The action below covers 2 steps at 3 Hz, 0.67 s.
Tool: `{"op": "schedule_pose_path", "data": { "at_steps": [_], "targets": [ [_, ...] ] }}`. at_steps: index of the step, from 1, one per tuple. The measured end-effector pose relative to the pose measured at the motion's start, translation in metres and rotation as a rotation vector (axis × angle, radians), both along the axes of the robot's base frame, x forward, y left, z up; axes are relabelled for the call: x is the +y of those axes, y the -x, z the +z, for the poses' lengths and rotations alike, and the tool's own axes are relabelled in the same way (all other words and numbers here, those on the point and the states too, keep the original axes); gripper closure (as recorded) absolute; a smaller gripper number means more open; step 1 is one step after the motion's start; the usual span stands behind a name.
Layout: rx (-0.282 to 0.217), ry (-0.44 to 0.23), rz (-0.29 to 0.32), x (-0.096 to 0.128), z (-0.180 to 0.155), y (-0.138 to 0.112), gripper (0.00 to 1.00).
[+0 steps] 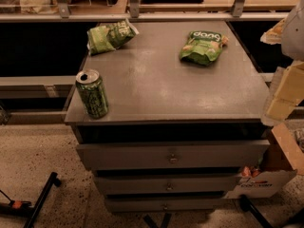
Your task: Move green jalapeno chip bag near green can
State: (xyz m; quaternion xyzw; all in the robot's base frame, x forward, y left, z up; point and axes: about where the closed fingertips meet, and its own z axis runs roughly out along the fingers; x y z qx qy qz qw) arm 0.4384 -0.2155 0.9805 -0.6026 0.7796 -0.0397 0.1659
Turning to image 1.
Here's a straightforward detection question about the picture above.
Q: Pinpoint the grey drawer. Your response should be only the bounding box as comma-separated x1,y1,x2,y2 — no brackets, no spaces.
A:
104,197,227,213
94,174,239,196
76,140,270,170

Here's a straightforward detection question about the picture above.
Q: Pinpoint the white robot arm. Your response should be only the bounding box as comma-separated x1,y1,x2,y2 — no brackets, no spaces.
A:
261,0,304,126

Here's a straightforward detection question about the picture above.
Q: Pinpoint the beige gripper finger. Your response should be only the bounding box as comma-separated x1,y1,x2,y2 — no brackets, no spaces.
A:
265,61,304,121
260,19,285,45

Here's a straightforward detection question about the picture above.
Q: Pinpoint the orange black tool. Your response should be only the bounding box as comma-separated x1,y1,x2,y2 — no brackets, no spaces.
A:
0,190,33,218

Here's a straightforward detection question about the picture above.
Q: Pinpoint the middle grey drawer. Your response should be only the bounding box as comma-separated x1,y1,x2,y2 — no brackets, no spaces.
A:
94,174,239,196

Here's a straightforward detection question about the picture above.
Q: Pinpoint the black stand leg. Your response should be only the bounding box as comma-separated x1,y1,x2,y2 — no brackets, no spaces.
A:
23,172,61,228
239,195,273,228

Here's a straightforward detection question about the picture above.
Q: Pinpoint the top grey drawer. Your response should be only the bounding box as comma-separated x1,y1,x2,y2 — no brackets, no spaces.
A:
76,140,270,170

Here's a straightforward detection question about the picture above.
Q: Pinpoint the black stand leg right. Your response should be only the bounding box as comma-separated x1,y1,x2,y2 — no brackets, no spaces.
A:
239,195,273,228

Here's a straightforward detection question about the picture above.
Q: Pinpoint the green soda can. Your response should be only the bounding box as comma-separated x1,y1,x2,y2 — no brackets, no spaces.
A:
75,69,108,119

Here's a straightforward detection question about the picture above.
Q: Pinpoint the bottom grey drawer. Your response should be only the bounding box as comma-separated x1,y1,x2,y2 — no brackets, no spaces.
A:
104,197,227,213

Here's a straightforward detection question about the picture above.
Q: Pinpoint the green jalapeno chip bag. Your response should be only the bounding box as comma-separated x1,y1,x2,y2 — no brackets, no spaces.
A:
87,19,139,55

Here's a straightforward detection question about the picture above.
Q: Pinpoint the grey drawer cabinet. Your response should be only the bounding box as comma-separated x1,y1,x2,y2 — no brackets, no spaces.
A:
66,22,268,200

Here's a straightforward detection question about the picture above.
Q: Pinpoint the metal shelf rail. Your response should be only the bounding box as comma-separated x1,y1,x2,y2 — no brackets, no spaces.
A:
0,12,288,23

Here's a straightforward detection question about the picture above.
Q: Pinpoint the green snack pouch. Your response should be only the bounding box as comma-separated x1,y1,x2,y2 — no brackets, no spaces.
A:
180,30,228,67

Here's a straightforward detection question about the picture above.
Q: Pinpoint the black stand leg left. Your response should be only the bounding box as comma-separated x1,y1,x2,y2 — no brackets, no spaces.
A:
23,172,61,228

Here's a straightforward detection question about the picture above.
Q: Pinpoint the cardboard box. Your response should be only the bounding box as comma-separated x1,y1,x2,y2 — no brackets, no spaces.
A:
225,123,303,199

